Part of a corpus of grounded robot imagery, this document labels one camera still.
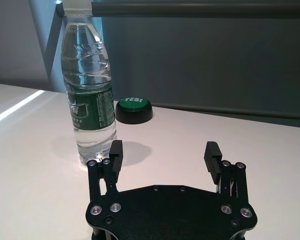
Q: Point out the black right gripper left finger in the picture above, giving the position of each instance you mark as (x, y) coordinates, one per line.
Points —
(110, 172)

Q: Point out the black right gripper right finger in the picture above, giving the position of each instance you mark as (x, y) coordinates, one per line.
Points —
(222, 175)

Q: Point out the clear water bottle green label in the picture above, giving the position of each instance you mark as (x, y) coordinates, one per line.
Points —
(90, 100)

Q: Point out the small dark object behind bottle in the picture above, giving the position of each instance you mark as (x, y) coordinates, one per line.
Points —
(133, 110)

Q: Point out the grey horizontal handrail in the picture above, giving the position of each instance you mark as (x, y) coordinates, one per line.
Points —
(202, 8)

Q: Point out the grey window frame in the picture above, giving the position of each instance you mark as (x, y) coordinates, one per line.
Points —
(53, 45)

